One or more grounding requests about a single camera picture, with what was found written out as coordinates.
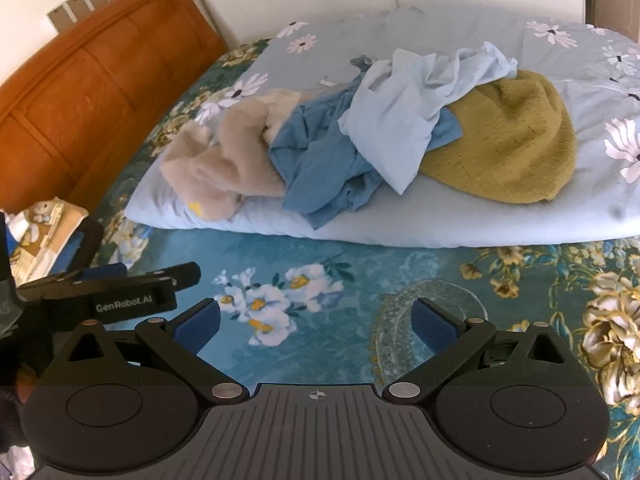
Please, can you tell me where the blue shirt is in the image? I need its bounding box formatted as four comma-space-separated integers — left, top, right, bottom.
268, 55, 463, 231

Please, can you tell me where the light blue printed t-shirt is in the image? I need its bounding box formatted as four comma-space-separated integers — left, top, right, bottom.
339, 41, 518, 195

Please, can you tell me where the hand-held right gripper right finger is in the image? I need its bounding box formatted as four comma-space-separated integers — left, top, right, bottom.
382, 297, 593, 403

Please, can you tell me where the cartoon printed yellow blanket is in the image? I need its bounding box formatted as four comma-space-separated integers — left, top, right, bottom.
7, 197, 87, 286

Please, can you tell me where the mustard knitted sweater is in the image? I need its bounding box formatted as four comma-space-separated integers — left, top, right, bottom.
419, 70, 578, 205

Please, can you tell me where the light blue floral quilt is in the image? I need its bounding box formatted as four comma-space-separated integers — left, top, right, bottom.
122, 7, 640, 248

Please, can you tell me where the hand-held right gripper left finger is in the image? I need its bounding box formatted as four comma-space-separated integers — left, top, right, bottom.
42, 299, 249, 403

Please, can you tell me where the beige fluffy garment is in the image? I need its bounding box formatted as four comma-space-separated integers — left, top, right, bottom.
161, 89, 306, 221

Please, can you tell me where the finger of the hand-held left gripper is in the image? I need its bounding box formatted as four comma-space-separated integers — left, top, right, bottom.
15, 261, 202, 303
42, 284, 179, 333

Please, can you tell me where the teal floral bedsheet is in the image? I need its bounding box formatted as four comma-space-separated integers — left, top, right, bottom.
87, 40, 640, 480

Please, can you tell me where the person's left hand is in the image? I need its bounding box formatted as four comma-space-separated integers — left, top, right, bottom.
0, 366, 38, 453

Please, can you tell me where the black padded object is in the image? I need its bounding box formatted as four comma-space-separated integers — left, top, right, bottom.
70, 217, 104, 273

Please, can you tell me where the orange wooden headboard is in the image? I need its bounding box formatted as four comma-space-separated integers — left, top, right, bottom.
0, 0, 228, 213

